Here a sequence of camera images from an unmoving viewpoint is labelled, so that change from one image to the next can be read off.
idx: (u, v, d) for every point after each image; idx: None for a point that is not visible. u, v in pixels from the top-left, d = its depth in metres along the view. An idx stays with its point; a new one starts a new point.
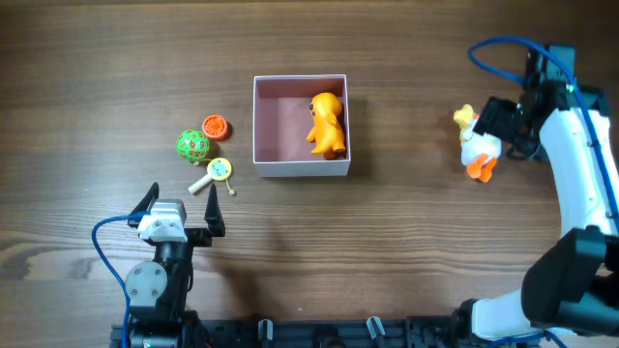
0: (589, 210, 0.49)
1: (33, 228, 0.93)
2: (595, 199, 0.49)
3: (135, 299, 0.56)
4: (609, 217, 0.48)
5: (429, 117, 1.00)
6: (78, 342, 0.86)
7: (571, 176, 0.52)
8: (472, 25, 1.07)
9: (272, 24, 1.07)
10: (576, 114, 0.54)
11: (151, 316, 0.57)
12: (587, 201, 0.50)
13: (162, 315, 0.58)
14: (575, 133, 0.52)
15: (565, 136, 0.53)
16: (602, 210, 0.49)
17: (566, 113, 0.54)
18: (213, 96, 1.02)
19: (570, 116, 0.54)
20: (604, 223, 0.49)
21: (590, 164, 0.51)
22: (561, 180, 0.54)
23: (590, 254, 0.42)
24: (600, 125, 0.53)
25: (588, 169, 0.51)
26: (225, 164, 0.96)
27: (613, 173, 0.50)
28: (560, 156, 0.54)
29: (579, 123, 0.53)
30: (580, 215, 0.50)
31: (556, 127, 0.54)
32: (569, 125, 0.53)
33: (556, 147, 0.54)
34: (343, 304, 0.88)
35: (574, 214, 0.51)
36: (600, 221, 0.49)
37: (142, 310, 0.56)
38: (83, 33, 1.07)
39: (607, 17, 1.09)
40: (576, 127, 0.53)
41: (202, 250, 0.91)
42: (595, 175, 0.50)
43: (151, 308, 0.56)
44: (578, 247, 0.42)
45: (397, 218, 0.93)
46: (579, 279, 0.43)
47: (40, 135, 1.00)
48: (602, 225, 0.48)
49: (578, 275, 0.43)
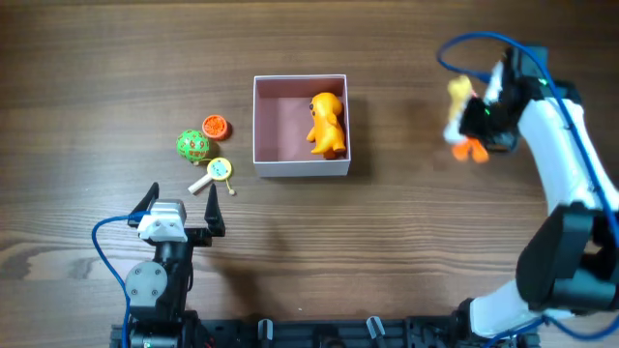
0: (573, 187, 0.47)
1: (33, 228, 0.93)
2: (576, 173, 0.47)
3: (136, 299, 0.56)
4: (593, 190, 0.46)
5: (429, 116, 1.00)
6: (77, 342, 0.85)
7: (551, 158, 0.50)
8: (473, 25, 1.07)
9: (272, 24, 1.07)
10: (551, 102, 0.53)
11: (151, 315, 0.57)
12: (570, 179, 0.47)
13: (161, 314, 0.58)
14: (552, 117, 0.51)
15: (544, 127, 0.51)
16: (584, 185, 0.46)
17: (541, 102, 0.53)
18: (213, 96, 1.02)
19: (545, 104, 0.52)
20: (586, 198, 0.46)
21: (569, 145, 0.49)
22: (543, 161, 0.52)
23: (579, 228, 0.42)
24: (574, 109, 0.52)
25: (566, 144, 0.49)
26: (226, 164, 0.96)
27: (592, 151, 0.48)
28: (539, 135, 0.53)
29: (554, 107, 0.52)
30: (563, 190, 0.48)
31: (534, 113, 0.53)
32: (544, 107, 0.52)
33: (537, 132, 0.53)
34: (343, 303, 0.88)
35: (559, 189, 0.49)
36: (583, 195, 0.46)
37: (143, 309, 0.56)
38: (83, 33, 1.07)
39: (607, 18, 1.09)
40: (552, 111, 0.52)
41: (202, 250, 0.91)
42: (575, 153, 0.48)
43: (151, 308, 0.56)
44: (568, 220, 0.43)
45: (397, 218, 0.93)
46: (573, 254, 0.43)
47: (40, 134, 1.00)
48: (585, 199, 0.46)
49: (570, 251, 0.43)
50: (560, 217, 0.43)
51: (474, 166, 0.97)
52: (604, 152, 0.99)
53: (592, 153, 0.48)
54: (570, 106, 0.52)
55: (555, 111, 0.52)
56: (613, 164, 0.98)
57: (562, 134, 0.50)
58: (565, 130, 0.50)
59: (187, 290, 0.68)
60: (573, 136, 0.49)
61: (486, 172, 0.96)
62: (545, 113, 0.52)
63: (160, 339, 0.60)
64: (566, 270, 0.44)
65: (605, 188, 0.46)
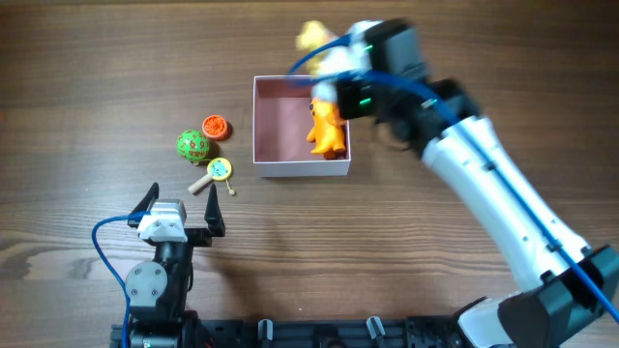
0: (532, 254, 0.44)
1: (33, 228, 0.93)
2: (529, 239, 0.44)
3: (136, 300, 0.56)
4: (553, 251, 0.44)
5: None
6: (77, 343, 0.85)
7: (480, 202, 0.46)
8: (473, 25, 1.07)
9: (272, 24, 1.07)
10: (454, 136, 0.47)
11: (151, 315, 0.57)
12: (524, 246, 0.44)
13: (162, 314, 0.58)
14: (466, 161, 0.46)
15: (450, 165, 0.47)
16: (542, 244, 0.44)
17: (441, 144, 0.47)
18: (213, 96, 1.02)
19: (447, 142, 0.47)
20: (552, 263, 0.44)
21: (497, 188, 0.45)
22: (479, 208, 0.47)
23: (560, 304, 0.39)
24: (479, 130, 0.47)
25: (501, 198, 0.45)
26: (225, 164, 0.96)
27: (515, 189, 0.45)
28: (456, 179, 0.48)
29: (465, 146, 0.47)
30: (521, 257, 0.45)
31: (442, 159, 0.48)
32: (454, 153, 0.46)
33: (450, 175, 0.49)
34: (343, 304, 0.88)
35: (516, 258, 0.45)
36: (548, 260, 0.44)
37: (144, 310, 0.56)
38: (83, 33, 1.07)
39: (606, 18, 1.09)
40: (461, 152, 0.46)
41: (202, 250, 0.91)
42: (516, 211, 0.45)
43: (151, 308, 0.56)
44: (550, 309, 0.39)
45: (397, 218, 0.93)
46: (566, 321, 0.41)
47: (40, 134, 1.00)
48: (552, 267, 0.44)
49: (562, 323, 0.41)
50: (542, 306, 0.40)
51: None
52: (604, 152, 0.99)
53: (523, 191, 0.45)
54: (474, 132, 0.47)
55: (469, 154, 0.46)
56: (613, 165, 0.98)
57: (488, 181, 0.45)
58: (486, 173, 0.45)
59: (187, 292, 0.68)
60: (497, 178, 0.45)
61: None
62: (457, 159, 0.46)
63: (160, 339, 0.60)
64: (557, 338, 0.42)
65: (561, 240, 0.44)
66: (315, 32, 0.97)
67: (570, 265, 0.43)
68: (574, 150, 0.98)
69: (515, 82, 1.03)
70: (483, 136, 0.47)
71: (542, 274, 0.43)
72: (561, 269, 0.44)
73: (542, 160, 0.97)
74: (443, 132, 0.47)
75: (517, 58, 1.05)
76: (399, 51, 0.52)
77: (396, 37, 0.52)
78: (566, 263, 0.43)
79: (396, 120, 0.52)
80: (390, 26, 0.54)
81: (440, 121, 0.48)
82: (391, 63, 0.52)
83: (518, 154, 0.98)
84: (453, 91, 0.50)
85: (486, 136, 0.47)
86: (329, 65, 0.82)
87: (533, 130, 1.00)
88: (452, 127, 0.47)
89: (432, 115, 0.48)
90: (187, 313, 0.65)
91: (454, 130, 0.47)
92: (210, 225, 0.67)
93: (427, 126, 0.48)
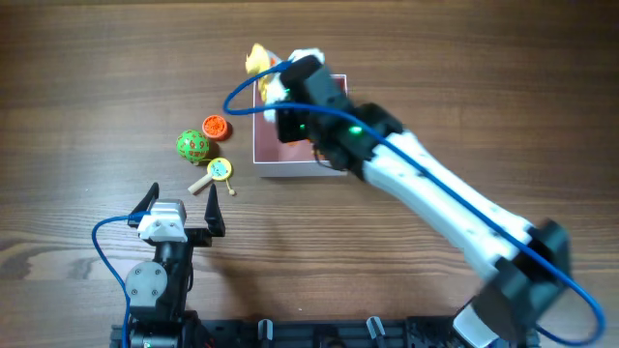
0: (482, 246, 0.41)
1: (33, 229, 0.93)
2: (474, 230, 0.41)
3: (136, 299, 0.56)
4: (498, 235, 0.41)
5: (429, 116, 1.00)
6: (77, 343, 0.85)
7: (420, 205, 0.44)
8: (472, 25, 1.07)
9: (272, 24, 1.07)
10: (384, 152, 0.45)
11: (151, 316, 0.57)
12: (471, 238, 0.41)
13: (161, 315, 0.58)
14: (402, 174, 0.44)
15: (388, 179, 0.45)
16: (487, 233, 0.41)
17: (375, 161, 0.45)
18: (213, 96, 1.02)
19: (380, 160, 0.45)
20: (499, 248, 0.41)
21: (435, 193, 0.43)
22: (428, 217, 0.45)
23: (516, 285, 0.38)
24: (403, 143, 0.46)
25: (444, 203, 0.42)
26: (225, 164, 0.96)
27: (456, 192, 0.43)
28: (398, 190, 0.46)
29: (397, 159, 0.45)
30: (474, 251, 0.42)
31: (381, 177, 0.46)
32: (389, 168, 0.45)
33: (391, 187, 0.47)
34: (343, 303, 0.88)
35: (470, 252, 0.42)
36: (496, 246, 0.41)
37: (143, 310, 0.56)
38: (83, 33, 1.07)
39: (606, 18, 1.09)
40: (395, 164, 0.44)
41: (202, 250, 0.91)
42: (456, 206, 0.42)
43: (151, 308, 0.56)
44: (507, 291, 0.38)
45: (397, 218, 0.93)
46: (529, 303, 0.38)
47: (40, 135, 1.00)
48: (499, 250, 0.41)
49: (524, 305, 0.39)
50: (498, 289, 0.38)
51: (475, 166, 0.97)
52: (604, 152, 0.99)
53: (458, 188, 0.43)
54: (399, 146, 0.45)
55: (402, 164, 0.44)
56: (612, 165, 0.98)
57: (423, 187, 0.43)
58: (421, 180, 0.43)
59: (187, 292, 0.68)
60: (432, 182, 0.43)
61: (486, 172, 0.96)
62: (392, 173, 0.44)
63: (160, 340, 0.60)
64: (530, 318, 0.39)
65: (505, 225, 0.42)
66: (257, 54, 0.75)
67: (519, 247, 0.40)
68: (574, 151, 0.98)
69: (514, 81, 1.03)
70: (408, 147, 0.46)
71: (489, 259, 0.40)
72: (511, 252, 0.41)
73: (542, 160, 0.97)
74: (375, 153, 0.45)
75: (517, 58, 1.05)
76: (320, 86, 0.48)
77: (313, 75, 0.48)
78: (513, 246, 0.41)
79: (331, 150, 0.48)
80: (303, 68, 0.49)
81: (371, 141, 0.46)
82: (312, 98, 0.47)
83: (518, 154, 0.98)
84: (377, 112, 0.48)
85: (412, 145, 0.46)
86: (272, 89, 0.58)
87: (532, 130, 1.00)
88: (383, 145, 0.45)
89: (367, 138, 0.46)
90: (187, 313, 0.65)
91: (383, 147, 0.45)
92: (210, 225, 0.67)
93: (357, 152, 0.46)
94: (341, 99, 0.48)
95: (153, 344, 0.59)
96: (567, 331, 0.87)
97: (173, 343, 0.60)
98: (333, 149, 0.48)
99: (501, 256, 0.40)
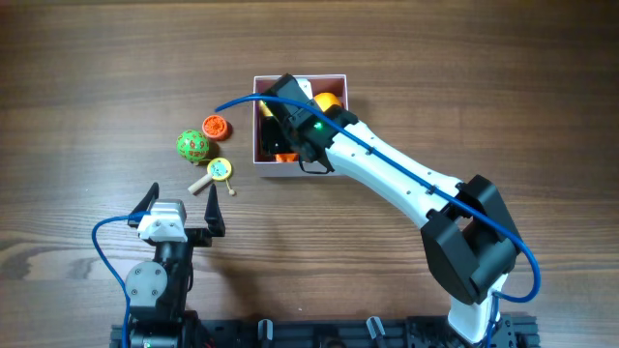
0: (417, 203, 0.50)
1: (32, 228, 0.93)
2: (411, 191, 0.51)
3: (136, 299, 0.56)
4: (429, 192, 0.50)
5: (429, 116, 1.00)
6: (77, 343, 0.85)
7: (370, 179, 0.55)
8: (472, 25, 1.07)
9: (272, 24, 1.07)
10: (340, 139, 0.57)
11: (150, 315, 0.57)
12: (409, 197, 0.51)
13: (161, 314, 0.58)
14: (354, 154, 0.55)
15: (346, 160, 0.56)
16: (422, 191, 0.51)
17: (333, 148, 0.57)
18: (213, 96, 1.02)
19: (337, 145, 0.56)
20: (431, 203, 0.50)
21: (379, 166, 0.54)
22: (381, 191, 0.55)
23: (449, 234, 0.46)
24: (359, 130, 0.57)
25: (385, 172, 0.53)
26: (225, 164, 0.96)
27: (395, 161, 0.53)
28: (355, 169, 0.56)
29: (351, 143, 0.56)
30: (413, 211, 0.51)
31: (339, 160, 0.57)
32: (343, 151, 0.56)
33: (351, 170, 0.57)
34: (343, 303, 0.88)
35: (412, 212, 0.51)
36: (429, 201, 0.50)
37: (143, 310, 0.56)
38: (83, 33, 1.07)
39: (606, 18, 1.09)
40: (349, 148, 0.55)
41: (202, 250, 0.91)
42: (394, 174, 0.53)
43: (150, 308, 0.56)
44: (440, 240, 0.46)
45: (397, 218, 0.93)
46: (456, 243, 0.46)
47: (40, 135, 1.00)
48: (431, 205, 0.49)
49: (459, 253, 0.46)
50: (431, 239, 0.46)
51: (475, 166, 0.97)
52: (604, 152, 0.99)
53: (398, 160, 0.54)
54: (355, 132, 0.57)
55: (355, 146, 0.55)
56: (613, 165, 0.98)
57: (370, 162, 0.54)
58: (368, 157, 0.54)
59: (187, 292, 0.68)
60: (378, 158, 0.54)
61: (486, 172, 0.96)
62: (345, 155, 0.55)
63: (160, 340, 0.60)
64: (466, 263, 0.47)
65: (438, 184, 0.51)
66: None
67: (449, 200, 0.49)
68: (573, 150, 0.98)
69: (514, 81, 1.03)
70: (361, 133, 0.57)
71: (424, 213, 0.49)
72: (441, 206, 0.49)
73: (542, 160, 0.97)
74: (334, 141, 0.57)
75: (517, 58, 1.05)
76: (289, 93, 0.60)
77: (283, 85, 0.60)
78: (443, 199, 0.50)
79: (302, 143, 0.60)
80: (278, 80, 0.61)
81: (331, 133, 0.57)
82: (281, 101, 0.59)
83: (518, 154, 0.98)
84: (336, 111, 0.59)
85: (364, 131, 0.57)
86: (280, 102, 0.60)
87: (532, 130, 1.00)
88: (339, 132, 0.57)
89: (327, 130, 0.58)
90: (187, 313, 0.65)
91: (340, 135, 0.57)
92: (210, 225, 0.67)
93: (319, 142, 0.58)
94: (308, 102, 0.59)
95: (153, 345, 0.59)
96: (567, 331, 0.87)
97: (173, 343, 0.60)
98: (302, 143, 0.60)
99: (432, 209, 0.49)
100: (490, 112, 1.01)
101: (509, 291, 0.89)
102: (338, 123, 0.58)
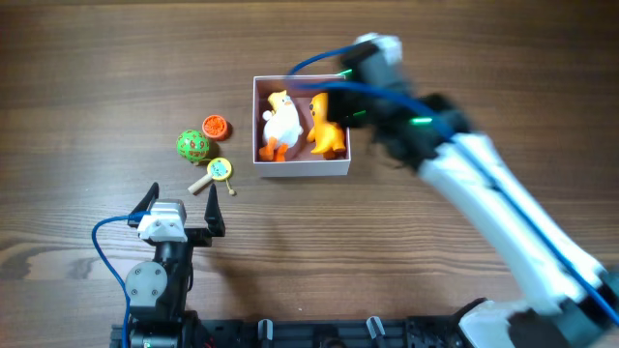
0: (547, 281, 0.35)
1: (32, 229, 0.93)
2: (543, 262, 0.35)
3: (136, 299, 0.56)
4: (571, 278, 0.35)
5: None
6: (77, 343, 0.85)
7: (484, 219, 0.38)
8: (473, 25, 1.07)
9: (272, 24, 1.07)
10: (453, 153, 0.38)
11: (150, 315, 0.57)
12: (537, 269, 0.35)
13: (161, 314, 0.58)
14: (464, 182, 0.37)
15: (453, 185, 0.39)
16: (555, 266, 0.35)
17: (441, 163, 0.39)
18: (213, 96, 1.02)
19: (445, 160, 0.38)
20: (568, 287, 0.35)
21: (500, 210, 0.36)
22: (484, 230, 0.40)
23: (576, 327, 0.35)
24: (476, 147, 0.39)
25: (509, 223, 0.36)
26: (226, 164, 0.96)
27: (526, 211, 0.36)
28: (459, 199, 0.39)
29: (463, 162, 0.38)
30: (533, 282, 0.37)
31: (444, 181, 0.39)
32: (456, 173, 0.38)
33: (454, 194, 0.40)
34: (343, 303, 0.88)
35: (532, 283, 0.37)
36: (567, 284, 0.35)
37: (143, 310, 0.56)
38: (83, 33, 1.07)
39: (607, 18, 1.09)
40: (461, 171, 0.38)
41: (202, 250, 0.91)
42: (525, 230, 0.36)
43: (150, 307, 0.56)
44: (566, 333, 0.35)
45: (397, 218, 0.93)
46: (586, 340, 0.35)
47: (40, 135, 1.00)
48: (566, 287, 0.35)
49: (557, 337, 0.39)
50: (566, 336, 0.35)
51: None
52: (604, 152, 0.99)
53: (531, 211, 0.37)
54: (469, 148, 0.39)
55: (468, 170, 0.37)
56: (613, 165, 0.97)
57: (492, 200, 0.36)
58: (489, 192, 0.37)
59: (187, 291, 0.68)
60: (502, 198, 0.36)
61: None
62: (456, 180, 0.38)
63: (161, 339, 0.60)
64: None
65: (576, 264, 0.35)
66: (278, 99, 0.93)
67: (589, 293, 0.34)
68: (573, 150, 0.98)
69: (515, 82, 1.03)
70: (480, 151, 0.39)
71: (554, 296, 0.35)
72: (578, 295, 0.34)
73: (542, 160, 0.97)
74: (439, 153, 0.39)
75: (517, 59, 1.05)
76: (381, 72, 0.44)
77: (370, 59, 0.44)
78: (581, 287, 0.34)
79: (391, 140, 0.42)
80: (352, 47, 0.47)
81: (434, 136, 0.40)
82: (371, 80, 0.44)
83: (519, 154, 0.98)
84: (442, 105, 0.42)
85: (482, 150, 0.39)
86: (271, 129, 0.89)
87: (533, 130, 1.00)
88: (449, 145, 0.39)
89: (430, 133, 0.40)
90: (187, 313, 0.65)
91: (451, 147, 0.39)
92: (210, 225, 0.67)
93: (422, 149, 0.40)
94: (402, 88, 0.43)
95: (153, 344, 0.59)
96: None
97: (173, 343, 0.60)
98: (396, 142, 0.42)
99: (568, 297, 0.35)
100: (490, 112, 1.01)
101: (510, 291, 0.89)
102: (448, 123, 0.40)
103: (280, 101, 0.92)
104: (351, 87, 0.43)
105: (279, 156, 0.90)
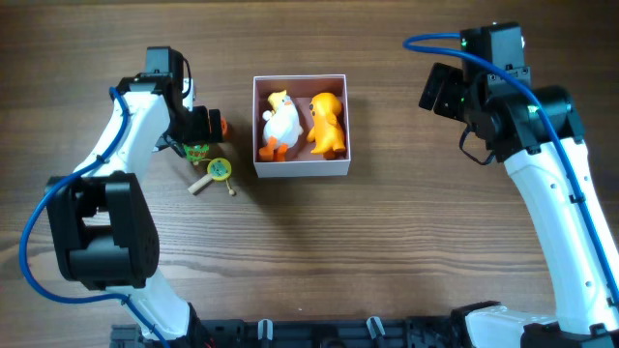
0: (589, 303, 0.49)
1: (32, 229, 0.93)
2: (592, 284, 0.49)
3: (156, 52, 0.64)
4: (611, 305, 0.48)
5: (428, 116, 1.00)
6: (77, 342, 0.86)
7: (553, 226, 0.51)
8: (474, 24, 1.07)
9: (272, 24, 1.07)
10: (548, 153, 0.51)
11: (158, 66, 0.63)
12: (587, 289, 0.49)
13: (167, 65, 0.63)
14: (554, 187, 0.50)
15: (535, 182, 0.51)
16: (604, 291, 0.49)
17: (536, 156, 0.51)
18: (212, 96, 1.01)
19: (541, 157, 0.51)
20: (606, 315, 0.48)
21: (575, 222, 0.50)
22: (542, 230, 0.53)
23: None
24: (575, 159, 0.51)
25: (577, 234, 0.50)
26: (225, 164, 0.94)
27: (597, 231, 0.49)
28: (538, 202, 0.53)
29: (557, 167, 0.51)
30: (574, 298, 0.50)
31: (529, 172, 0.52)
32: (545, 173, 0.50)
33: (529, 189, 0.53)
34: (342, 304, 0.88)
35: (574, 300, 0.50)
36: (606, 311, 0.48)
37: (157, 56, 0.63)
38: (83, 33, 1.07)
39: (608, 17, 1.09)
40: (553, 177, 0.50)
41: (203, 250, 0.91)
42: (586, 251, 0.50)
43: (164, 51, 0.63)
44: None
45: (397, 218, 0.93)
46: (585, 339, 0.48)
47: (40, 135, 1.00)
48: (606, 315, 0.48)
49: None
50: None
51: (475, 166, 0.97)
52: (603, 152, 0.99)
53: (603, 235, 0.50)
54: (570, 157, 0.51)
55: (560, 174, 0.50)
56: (612, 166, 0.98)
57: (570, 211, 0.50)
58: (572, 206, 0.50)
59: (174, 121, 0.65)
60: (580, 211, 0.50)
61: (486, 171, 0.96)
62: (544, 182, 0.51)
63: (160, 54, 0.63)
64: None
65: None
66: (278, 100, 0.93)
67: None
68: None
69: None
70: (577, 163, 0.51)
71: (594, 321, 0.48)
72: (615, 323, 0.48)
73: None
74: (540, 148, 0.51)
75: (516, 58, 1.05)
76: (504, 49, 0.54)
77: (501, 34, 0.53)
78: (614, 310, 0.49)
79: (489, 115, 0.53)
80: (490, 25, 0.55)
81: (540, 126, 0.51)
82: (492, 55, 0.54)
83: None
84: (554, 101, 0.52)
85: (580, 163, 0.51)
86: (273, 123, 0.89)
87: None
88: (551, 143, 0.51)
89: (535, 125, 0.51)
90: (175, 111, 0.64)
91: (550, 146, 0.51)
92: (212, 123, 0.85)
93: (521, 134, 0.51)
94: (520, 70, 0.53)
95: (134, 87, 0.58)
96: None
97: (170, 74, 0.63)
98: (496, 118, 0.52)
99: (602, 323, 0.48)
100: None
101: (509, 291, 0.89)
102: (552, 117, 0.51)
103: (280, 101, 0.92)
104: (480, 62, 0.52)
105: (280, 156, 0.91)
